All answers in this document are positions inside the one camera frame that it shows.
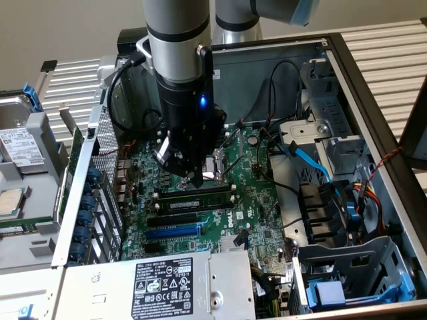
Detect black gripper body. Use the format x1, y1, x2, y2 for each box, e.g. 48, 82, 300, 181
156, 75, 220, 147

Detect black RAM slot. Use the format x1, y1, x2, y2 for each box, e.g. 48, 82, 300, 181
158, 185, 233, 198
158, 203, 234, 216

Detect CPU socket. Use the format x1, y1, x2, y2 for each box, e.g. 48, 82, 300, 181
199, 148, 232, 187

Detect metal locking lever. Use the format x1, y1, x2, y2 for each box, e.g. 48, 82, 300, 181
218, 128, 242, 153

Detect long black expansion slot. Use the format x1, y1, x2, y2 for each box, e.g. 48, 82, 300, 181
146, 212, 198, 228

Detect open PC case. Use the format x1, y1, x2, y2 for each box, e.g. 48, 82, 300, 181
49, 31, 427, 320

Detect green motherboard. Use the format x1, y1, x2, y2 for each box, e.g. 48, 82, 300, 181
115, 125, 294, 277

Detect blue expansion slot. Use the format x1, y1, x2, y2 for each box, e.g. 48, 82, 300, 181
145, 225, 201, 240

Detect black box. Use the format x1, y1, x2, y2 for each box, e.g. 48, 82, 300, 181
117, 28, 149, 54

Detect silver chipset heat sink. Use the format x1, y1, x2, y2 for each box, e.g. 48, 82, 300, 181
218, 233, 250, 253

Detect green graphics card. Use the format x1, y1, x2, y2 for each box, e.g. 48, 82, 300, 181
53, 103, 85, 227

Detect black fan shroud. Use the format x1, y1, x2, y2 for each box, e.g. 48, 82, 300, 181
298, 181, 350, 249

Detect metal optical drive bay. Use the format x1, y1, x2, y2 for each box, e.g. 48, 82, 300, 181
298, 58, 356, 141

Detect grey parts rack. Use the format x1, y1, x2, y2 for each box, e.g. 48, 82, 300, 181
0, 111, 69, 267

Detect silver power supply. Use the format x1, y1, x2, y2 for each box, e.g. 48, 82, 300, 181
43, 249, 258, 320

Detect blue disk caddy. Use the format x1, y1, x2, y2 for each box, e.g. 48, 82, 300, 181
22, 83, 43, 114
305, 266, 416, 311

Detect blue plastic tab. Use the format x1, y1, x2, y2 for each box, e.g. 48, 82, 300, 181
345, 201, 360, 231

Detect white labelled hard disk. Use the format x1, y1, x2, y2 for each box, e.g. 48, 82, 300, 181
0, 125, 46, 175

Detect plain silver hard disk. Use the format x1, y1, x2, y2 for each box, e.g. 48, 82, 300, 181
0, 94, 34, 129

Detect silver CPU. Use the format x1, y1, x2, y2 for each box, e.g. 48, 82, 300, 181
0, 187, 27, 221

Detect grey disk bay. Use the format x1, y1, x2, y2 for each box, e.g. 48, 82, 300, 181
290, 235, 418, 316

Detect silver sheet metal cover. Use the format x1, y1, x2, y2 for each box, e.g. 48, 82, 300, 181
0, 266, 66, 320

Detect dark side panel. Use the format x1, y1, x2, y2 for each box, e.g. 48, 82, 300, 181
398, 75, 427, 171

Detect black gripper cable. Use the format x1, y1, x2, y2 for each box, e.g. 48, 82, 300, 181
195, 42, 215, 113

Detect red black fan wire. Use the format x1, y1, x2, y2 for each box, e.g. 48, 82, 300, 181
98, 139, 137, 158

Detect black camera cable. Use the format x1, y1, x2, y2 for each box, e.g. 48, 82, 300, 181
106, 57, 147, 133

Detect thin black wire loop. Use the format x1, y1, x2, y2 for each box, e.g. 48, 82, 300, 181
266, 60, 303, 129

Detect thick black wire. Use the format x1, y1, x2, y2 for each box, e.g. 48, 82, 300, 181
259, 128, 301, 197

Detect silver metal bracket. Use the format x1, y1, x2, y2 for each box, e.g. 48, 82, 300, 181
278, 119, 333, 149

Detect black cable plug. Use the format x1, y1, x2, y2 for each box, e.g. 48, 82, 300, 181
232, 229, 248, 248

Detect blue SATA wire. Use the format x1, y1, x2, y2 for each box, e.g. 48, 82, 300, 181
286, 139, 341, 201

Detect black power wire bundle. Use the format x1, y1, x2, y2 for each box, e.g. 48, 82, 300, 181
250, 265, 294, 320

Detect coloured power wires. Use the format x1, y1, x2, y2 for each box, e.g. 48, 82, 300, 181
352, 181, 388, 234

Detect red black twisted wire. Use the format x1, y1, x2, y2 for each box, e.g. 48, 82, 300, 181
363, 146, 404, 189

